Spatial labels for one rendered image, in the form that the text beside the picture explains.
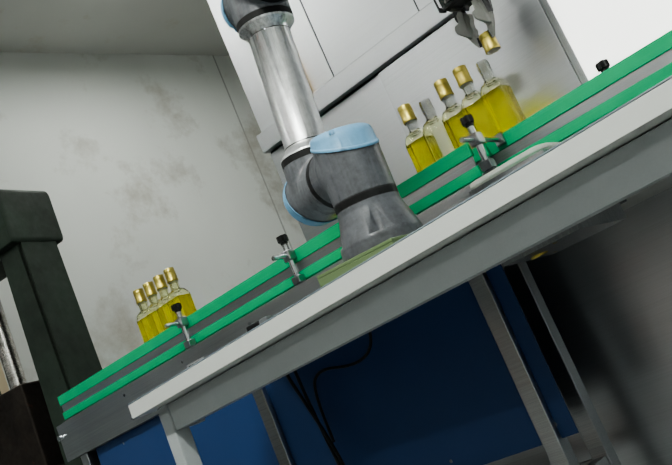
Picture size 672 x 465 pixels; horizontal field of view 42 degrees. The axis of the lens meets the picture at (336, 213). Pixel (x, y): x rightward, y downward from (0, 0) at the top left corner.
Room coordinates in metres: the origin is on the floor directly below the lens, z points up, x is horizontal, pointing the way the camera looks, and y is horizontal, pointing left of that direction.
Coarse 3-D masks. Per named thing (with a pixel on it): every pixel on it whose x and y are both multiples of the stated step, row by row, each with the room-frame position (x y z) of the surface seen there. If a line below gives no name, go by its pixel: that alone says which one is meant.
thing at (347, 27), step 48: (288, 0) 2.33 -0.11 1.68; (336, 0) 2.24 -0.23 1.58; (384, 0) 2.16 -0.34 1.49; (432, 0) 2.08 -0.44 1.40; (240, 48) 2.47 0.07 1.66; (336, 48) 2.28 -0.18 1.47; (384, 48) 2.17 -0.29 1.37; (336, 96) 2.29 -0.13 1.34; (384, 96) 2.23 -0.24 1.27; (384, 144) 2.27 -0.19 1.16
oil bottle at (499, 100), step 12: (492, 84) 1.87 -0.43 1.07; (504, 84) 1.88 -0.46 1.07; (480, 96) 1.89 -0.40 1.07; (492, 96) 1.87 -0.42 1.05; (504, 96) 1.86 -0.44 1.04; (492, 108) 1.88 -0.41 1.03; (504, 108) 1.86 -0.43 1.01; (516, 108) 1.88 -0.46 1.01; (492, 120) 1.89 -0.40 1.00; (504, 120) 1.87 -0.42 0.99; (516, 120) 1.86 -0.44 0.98
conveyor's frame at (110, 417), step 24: (456, 192) 1.84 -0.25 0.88; (432, 216) 1.89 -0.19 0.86; (336, 264) 2.07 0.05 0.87; (312, 288) 2.12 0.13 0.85; (264, 312) 2.23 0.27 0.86; (216, 336) 2.35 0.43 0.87; (192, 360) 2.43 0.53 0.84; (144, 384) 2.57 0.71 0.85; (96, 408) 2.73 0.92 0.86; (120, 408) 2.66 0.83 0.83; (72, 432) 2.82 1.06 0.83; (96, 432) 2.75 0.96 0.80; (120, 432) 2.68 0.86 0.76; (72, 456) 2.85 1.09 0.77
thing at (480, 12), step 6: (474, 0) 1.81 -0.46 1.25; (480, 0) 1.81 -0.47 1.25; (474, 6) 1.80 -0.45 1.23; (480, 6) 1.81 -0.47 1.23; (474, 12) 1.79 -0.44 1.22; (480, 12) 1.80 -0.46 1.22; (486, 12) 1.81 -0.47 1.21; (492, 12) 1.81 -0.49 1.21; (480, 18) 1.79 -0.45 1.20; (486, 18) 1.81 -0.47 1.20; (492, 18) 1.81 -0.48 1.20; (486, 24) 1.82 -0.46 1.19; (492, 24) 1.81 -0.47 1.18; (492, 30) 1.81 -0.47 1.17; (492, 36) 1.82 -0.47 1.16
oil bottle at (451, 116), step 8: (456, 104) 1.94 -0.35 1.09; (448, 112) 1.95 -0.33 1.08; (456, 112) 1.93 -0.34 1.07; (448, 120) 1.95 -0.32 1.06; (456, 120) 1.94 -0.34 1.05; (448, 128) 1.96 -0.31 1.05; (456, 128) 1.94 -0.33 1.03; (464, 128) 1.93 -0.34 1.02; (456, 136) 1.95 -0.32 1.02; (464, 136) 1.94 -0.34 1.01; (456, 144) 1.95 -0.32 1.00
